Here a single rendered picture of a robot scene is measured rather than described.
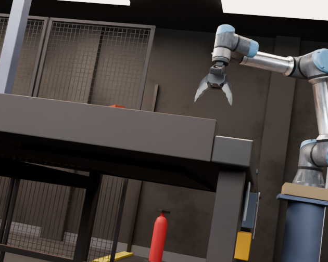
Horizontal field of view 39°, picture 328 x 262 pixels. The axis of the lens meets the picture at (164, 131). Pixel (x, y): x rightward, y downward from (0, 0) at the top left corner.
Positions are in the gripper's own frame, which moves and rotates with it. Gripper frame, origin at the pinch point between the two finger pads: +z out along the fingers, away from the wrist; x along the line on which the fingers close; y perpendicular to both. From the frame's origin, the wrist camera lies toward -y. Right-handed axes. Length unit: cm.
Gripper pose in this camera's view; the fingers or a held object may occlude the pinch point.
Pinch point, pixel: (212, 103)
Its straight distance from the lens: 189.9
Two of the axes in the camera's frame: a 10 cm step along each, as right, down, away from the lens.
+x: -9.5, -1.2, 2.8
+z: -1.8, 9.6, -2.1
